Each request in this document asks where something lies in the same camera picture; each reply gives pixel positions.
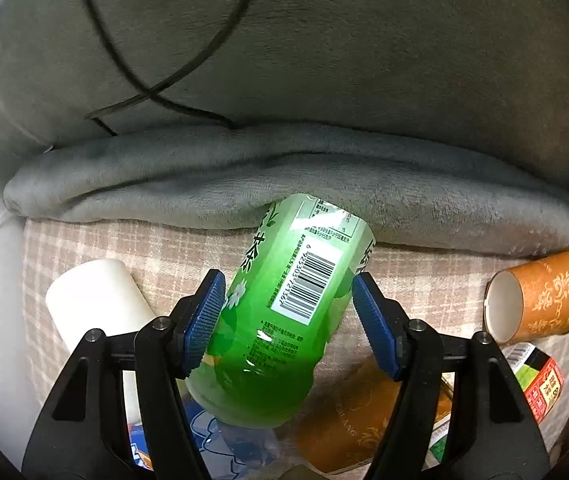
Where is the green tea bottle cup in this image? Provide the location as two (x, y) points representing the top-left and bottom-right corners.
(186, 194), (376, 429)

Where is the white paper cup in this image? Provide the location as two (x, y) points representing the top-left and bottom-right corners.
(44, 258), (159, 426)

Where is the blue orange bottle cup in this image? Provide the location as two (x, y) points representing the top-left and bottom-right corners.
(126, 393), (286, 480)

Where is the orange patterned paper cup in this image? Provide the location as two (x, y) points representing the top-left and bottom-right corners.
(483, 250), (569, 344)

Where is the grey rolled blanket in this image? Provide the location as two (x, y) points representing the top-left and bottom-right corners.
(4, 124), (569, 258)

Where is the grey sofa back cushion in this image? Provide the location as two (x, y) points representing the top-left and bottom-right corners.
(0, 0), (569, 190)

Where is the black cable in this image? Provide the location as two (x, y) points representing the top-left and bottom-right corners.
(68, 0), (268, 137)

